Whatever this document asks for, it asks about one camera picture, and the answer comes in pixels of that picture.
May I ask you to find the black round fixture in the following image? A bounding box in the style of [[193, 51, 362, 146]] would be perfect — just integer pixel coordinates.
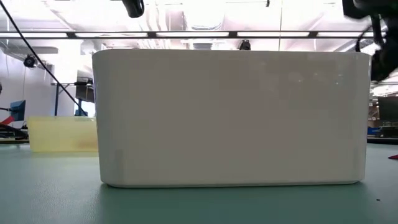
[[23, 55, 39, 68]]

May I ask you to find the white plastic bin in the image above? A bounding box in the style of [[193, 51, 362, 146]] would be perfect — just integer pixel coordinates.
[[91, 49, 372, 189]]

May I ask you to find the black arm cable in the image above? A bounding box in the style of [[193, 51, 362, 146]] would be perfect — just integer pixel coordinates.
[[0, 0, 90, 118]]

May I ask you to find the grey box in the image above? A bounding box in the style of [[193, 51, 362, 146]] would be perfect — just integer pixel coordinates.
[[75, 70, 95, 103]]

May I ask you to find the black horizontal frame bar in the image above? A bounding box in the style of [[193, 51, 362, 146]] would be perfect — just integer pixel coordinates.
[[0, 30, 386, 40]]

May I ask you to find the blue metal stand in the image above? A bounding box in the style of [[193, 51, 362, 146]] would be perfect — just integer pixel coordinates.
[[54, 83, 60, 116]]

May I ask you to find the translucent yellow plastic bin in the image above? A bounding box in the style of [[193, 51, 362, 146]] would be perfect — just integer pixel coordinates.
[[27, 116, 99, 153]]

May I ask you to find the dark display screen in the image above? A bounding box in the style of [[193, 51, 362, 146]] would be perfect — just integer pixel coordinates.
[[377, 96, 398, 124]]

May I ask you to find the green table mat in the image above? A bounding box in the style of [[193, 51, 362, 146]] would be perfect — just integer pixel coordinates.
[[0, 142, 398, 224]]

